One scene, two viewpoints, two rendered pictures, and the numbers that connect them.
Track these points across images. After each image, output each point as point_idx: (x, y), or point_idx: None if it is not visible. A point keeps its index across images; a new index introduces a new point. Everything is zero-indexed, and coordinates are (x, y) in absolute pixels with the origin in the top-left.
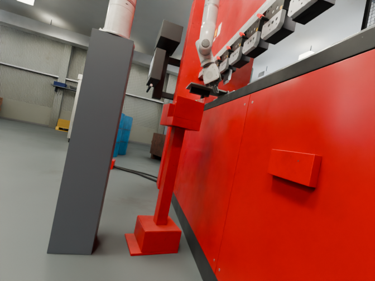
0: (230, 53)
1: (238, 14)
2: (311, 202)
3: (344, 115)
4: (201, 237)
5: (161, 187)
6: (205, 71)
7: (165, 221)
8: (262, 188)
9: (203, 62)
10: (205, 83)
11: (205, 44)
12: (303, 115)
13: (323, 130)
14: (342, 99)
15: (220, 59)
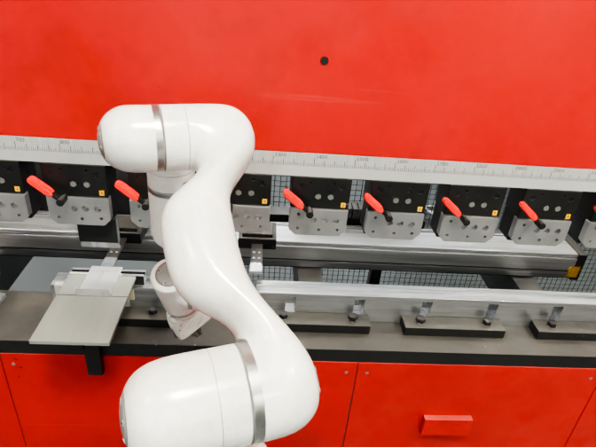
0: (108, 183)
1: (113, 78)
2: (461, 436)
3: (488, 396)
4: None
5: None
6: (187, 322)
7: None
8: (404, 439)
9: (191, 315)
10: (184, 338)
11: None
12: (454, 393)
13: (472, 402)
14: (488, 388)
15: (21, 169)
